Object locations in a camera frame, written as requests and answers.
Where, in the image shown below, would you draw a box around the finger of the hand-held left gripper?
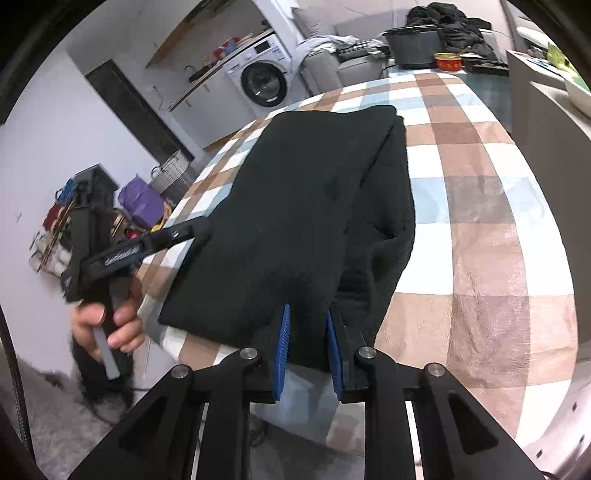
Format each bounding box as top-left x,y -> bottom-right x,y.
137,218 -> 213,256

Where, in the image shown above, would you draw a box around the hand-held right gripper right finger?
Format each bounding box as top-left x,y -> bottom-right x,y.
324,309 -> 543,480

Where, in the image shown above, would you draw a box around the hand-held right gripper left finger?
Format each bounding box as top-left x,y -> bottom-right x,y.
68,303 -> 293,480

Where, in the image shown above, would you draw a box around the black knit sweater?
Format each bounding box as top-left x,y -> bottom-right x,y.
158,105 -> 416,374

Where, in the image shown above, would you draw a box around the person's left hand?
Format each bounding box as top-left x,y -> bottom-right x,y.
69,277 -> 147,365

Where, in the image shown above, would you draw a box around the cluttered shoe rack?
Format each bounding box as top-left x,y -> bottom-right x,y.
28,175 -> 121,275

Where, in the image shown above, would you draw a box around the person's grey trousers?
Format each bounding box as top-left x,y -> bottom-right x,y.
252,364 -> 365,457

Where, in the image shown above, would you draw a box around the purple bag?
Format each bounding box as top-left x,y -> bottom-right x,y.
117,175 -> 167,229

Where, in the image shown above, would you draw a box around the woven laundry basket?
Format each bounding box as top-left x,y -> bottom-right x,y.
150,150 -> 198,199

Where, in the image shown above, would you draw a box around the dark door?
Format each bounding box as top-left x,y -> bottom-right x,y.
85,60 -> 195,167

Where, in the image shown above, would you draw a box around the grey shaggy rug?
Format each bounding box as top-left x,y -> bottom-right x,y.
0,351 -> 153,480

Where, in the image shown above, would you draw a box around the white washing machine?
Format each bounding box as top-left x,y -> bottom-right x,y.
223,33 -> 308,118

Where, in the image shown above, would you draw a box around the checked blanket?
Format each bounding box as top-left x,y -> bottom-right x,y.
136,71 -> 580,457

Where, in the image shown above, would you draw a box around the grey sofa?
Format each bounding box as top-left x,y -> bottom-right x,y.
293,0 -> 416,97

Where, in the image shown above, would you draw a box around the light blue cloth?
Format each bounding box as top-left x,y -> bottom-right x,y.
295,34 -> 365,72

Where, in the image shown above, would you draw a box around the houndstooth cushion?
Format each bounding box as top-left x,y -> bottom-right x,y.
337,41 -> 384,58

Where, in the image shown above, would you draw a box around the black cooking pot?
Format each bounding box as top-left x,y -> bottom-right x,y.
385,25 -> 441,70

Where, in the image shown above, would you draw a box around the beige cardboard box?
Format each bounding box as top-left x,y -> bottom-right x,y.
529,80 -> 591,222
505,48 -> 568,139

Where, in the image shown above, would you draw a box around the red tin can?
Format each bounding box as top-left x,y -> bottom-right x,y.
433,52 -> 462,72

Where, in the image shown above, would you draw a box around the black food tray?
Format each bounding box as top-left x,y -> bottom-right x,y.
461,55 -> 509,75

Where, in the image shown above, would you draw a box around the black jacket pile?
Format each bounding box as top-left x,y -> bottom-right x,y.
406,2 -> 499,63

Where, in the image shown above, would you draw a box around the white basin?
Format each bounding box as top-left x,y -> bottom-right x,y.
563,69 -> 591,116

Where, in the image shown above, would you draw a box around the green toy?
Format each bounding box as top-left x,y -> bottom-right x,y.
547,42 -> 578,75

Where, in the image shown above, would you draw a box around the black braided cable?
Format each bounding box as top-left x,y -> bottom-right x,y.
0,309 -> 35,462

